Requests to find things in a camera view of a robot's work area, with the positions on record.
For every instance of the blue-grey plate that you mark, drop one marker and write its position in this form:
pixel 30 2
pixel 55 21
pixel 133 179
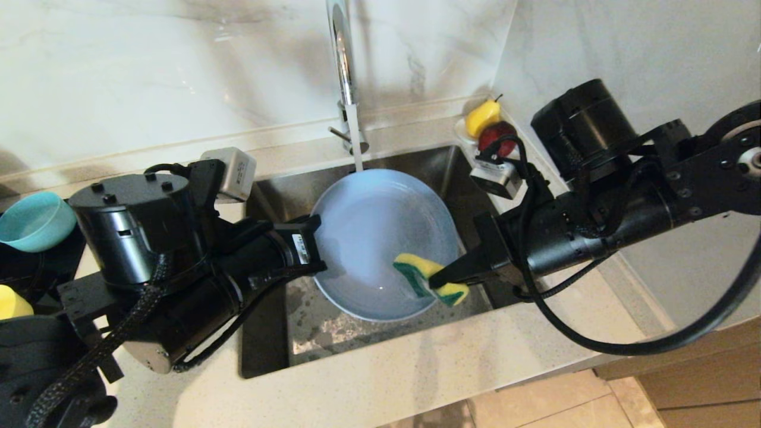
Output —
pixel 380 238

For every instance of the stainless steel sink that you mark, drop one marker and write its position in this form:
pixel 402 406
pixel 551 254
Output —
pixel 452 160

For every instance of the dark red apple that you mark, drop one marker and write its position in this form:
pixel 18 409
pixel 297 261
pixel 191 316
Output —
pixel 496 134

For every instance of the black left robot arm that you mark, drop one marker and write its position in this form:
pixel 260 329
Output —
pixel 137 226

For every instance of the light blue bowl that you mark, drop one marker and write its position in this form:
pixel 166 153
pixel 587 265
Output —
pixel 35 223

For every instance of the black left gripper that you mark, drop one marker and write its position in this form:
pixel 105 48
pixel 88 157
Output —
pixel 238 279

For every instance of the wooden cabinet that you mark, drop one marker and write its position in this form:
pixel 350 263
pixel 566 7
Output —
pixel 701 380

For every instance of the running water stream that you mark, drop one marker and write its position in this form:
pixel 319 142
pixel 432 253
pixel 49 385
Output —
pixel 357 142

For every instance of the yellow pear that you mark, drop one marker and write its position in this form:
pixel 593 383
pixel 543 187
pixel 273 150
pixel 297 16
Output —
pixel 481 116

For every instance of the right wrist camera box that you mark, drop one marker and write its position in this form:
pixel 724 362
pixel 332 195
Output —
pixel 496 175

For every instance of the yellow sponge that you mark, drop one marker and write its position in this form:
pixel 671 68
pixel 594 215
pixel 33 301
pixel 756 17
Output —
pixel 416 267

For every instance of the pale yellow bowl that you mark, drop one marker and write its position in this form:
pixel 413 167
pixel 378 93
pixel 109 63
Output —
pixel 12 303

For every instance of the black induction cooktop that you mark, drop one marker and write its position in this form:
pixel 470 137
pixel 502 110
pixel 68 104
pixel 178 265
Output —
pixel 30 261

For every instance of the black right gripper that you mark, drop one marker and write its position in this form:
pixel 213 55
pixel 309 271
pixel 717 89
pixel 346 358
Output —
pixel 571 232

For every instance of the chrome faucet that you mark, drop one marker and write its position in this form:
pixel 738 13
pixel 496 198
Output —
pixel 343 59

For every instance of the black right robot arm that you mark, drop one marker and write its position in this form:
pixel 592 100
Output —
pixel 594 131

